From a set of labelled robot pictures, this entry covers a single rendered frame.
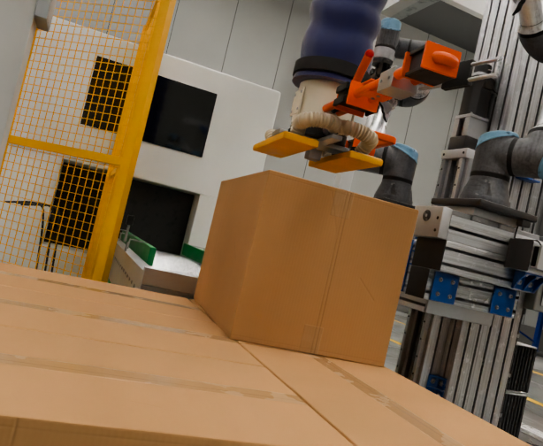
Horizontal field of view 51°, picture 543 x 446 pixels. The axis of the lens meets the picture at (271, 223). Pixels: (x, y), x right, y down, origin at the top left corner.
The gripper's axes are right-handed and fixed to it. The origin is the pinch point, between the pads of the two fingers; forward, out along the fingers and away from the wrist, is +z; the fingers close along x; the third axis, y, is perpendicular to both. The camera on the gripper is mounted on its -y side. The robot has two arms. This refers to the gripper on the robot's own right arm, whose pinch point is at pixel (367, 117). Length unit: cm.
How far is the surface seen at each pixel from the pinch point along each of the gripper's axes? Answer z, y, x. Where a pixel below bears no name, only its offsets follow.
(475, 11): -458, -742, 468
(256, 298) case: 65, 61, -41
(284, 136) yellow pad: 24, 47, -40
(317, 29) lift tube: -10, 35, -35
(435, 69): 14, 94, -28
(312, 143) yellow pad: 24, 47, -32
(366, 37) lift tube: -11.1, 38.6, -21.4
